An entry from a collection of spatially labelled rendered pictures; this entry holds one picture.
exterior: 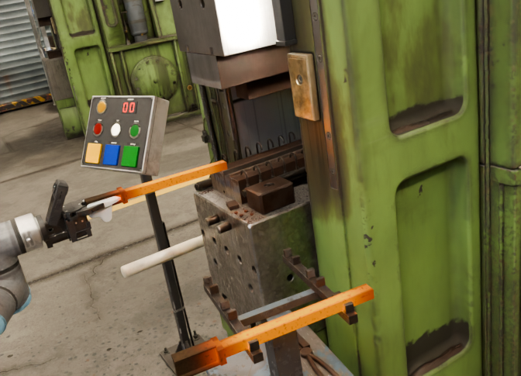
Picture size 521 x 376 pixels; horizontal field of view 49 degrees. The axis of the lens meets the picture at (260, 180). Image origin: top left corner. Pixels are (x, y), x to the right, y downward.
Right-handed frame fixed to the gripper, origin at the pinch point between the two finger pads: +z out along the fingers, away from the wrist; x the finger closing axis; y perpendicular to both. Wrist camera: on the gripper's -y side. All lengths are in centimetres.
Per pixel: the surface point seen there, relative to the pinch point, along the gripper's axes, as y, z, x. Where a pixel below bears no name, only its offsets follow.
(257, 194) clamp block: 10.1, 36.9, 8.8
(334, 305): 15, 25, 61
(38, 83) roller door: 80, 81, -815
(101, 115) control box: -5, 17, -74
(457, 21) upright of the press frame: -28, 90, 34
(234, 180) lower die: 9.0, 36.4, -4.2
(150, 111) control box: -7, 29, -51
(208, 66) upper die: -25.4, 36.8, -7.6
